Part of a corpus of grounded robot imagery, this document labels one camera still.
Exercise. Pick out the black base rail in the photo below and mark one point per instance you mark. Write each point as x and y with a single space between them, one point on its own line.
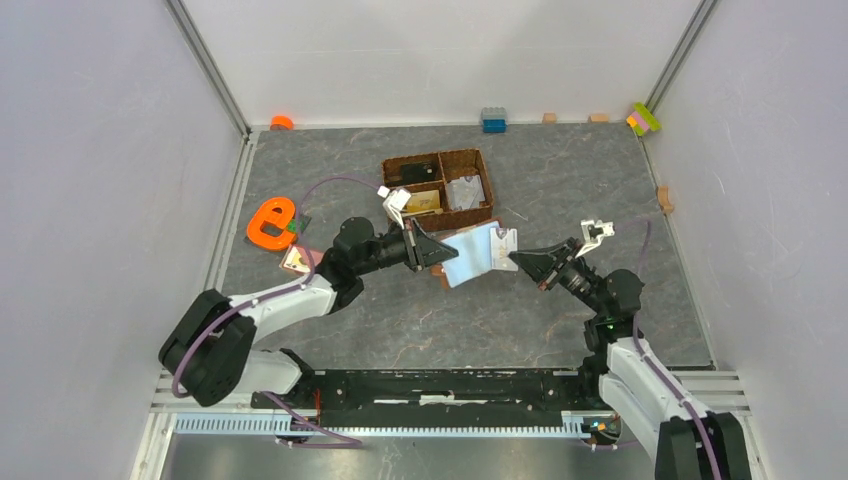
477 398

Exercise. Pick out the green pink yellow brick stack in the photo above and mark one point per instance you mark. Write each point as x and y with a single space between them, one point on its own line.
642 121

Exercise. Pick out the green toy block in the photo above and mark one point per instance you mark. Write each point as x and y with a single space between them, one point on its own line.
299 224

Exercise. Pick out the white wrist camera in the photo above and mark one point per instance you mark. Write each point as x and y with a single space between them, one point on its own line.
594 232
394 202

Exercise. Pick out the white cards in basket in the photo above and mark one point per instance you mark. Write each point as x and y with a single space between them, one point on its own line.
465 193

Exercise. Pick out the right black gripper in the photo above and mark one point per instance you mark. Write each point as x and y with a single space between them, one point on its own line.
538 262

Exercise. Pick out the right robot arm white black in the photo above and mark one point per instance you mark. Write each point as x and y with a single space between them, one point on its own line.
684 437

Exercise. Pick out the pink card on table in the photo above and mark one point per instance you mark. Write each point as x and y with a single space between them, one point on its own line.
298 259

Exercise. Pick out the brown wicker divided basket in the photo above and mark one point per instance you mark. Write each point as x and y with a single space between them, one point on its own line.
451 164

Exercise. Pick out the dark grey card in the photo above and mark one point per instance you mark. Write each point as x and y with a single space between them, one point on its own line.
415 173

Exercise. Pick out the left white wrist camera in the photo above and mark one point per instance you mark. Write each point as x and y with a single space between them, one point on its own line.
394 202

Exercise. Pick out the orange plastic letter toy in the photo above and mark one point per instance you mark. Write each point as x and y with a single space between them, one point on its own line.
268 229

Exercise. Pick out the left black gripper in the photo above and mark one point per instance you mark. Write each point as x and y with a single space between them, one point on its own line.
421 249

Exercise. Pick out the brown leather card holder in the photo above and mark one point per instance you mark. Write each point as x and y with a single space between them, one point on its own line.
474 254

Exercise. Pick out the white card with emblem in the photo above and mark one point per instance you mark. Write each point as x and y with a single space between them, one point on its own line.
503 241

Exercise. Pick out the blue grey toy brick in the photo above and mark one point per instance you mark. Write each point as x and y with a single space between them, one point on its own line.
493 120

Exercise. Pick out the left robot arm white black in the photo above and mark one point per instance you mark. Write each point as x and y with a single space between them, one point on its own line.
210 352

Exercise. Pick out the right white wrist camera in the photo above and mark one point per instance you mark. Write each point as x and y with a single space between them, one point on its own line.
594 232

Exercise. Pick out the wooden arch block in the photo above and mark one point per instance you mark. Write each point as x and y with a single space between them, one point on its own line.
664 200

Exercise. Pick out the gold card in basket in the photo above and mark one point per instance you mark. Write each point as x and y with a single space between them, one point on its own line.
423 201

